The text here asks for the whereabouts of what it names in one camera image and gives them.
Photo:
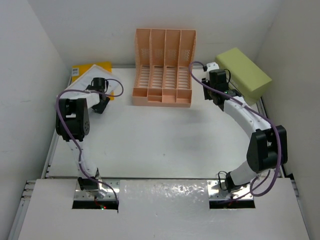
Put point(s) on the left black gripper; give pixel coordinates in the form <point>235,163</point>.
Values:
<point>98,108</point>

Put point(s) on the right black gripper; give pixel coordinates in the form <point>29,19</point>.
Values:
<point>207,95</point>

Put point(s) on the green drawer cabinet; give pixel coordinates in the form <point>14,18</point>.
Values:
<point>246,76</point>

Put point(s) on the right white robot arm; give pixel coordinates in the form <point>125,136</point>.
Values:
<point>263,150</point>

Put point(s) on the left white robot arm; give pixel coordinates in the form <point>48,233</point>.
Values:
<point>73,124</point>

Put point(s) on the clear mesh document pouch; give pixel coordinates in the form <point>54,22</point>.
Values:
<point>82,76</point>

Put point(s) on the yellow folder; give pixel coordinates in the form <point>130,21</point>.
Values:
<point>82,75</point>

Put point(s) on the pink desktop file organizer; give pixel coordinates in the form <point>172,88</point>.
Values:
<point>162,59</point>

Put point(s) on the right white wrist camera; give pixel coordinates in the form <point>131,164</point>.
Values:
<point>211,66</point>

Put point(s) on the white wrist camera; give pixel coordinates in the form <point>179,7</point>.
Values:
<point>211,66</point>
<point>111,87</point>

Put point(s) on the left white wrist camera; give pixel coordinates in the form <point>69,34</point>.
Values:
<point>111,87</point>

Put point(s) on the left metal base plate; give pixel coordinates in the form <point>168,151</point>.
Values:
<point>102,193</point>

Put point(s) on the metal base plate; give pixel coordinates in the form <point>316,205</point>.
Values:
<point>217,191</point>
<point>102,193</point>

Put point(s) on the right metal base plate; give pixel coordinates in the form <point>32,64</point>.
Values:
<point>217,191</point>

